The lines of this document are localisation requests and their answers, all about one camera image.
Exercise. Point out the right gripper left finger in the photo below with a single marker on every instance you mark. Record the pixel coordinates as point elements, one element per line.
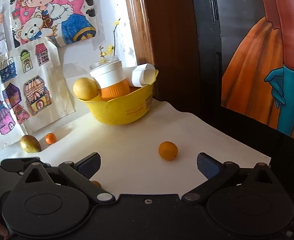
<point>79,174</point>

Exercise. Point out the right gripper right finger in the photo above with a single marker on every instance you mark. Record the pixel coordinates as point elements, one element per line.
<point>218,175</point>

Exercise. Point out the small orange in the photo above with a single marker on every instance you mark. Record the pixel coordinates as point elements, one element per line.
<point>168,150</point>
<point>50,138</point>

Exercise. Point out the green yellow pear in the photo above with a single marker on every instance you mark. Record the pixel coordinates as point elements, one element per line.
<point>30,144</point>

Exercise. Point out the white printed table mat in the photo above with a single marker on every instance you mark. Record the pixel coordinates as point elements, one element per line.
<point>130,162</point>

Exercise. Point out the yellow plastic bowl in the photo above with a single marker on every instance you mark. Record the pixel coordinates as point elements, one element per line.
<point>125,109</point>

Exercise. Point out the yellow fruit in bowl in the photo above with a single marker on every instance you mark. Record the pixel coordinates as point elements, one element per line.
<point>85,88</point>

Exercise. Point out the colourful houses drawing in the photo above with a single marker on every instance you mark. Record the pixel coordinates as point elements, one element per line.
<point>33,90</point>

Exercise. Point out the white orange jar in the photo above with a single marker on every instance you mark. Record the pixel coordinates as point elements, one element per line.
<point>110,78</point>

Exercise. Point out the white rolled paper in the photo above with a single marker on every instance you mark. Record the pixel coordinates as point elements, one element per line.
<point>141,75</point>

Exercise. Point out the orange dress lady poster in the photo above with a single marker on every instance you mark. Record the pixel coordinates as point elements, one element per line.
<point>259,79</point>

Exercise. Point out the girl with bear drawing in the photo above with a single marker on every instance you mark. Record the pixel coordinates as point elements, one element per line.
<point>62,21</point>

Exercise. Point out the black dark door panel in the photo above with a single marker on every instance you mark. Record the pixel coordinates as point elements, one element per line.
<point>210,52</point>

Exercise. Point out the brown wooden door frame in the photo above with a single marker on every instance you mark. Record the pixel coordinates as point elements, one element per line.
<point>164,34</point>

